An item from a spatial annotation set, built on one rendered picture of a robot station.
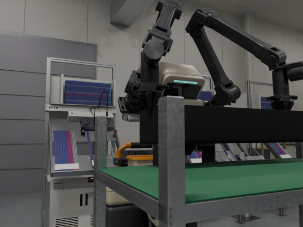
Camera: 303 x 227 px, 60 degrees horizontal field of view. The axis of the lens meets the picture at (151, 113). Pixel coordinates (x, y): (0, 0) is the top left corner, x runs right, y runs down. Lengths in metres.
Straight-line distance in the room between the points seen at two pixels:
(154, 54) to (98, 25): 5.36
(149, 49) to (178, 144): 0.42
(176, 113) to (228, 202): 0.16
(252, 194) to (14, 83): 5.22
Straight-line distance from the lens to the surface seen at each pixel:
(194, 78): 1.20
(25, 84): 5.49
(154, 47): 0.75
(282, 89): 1.13
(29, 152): 5.41
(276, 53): 1.13
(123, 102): 1.16
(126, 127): 5.78
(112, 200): 1.40
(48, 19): 5.93
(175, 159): 0.37
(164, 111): 0.38
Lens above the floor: 1.04
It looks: 5 degrees up
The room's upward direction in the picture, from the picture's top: straight up
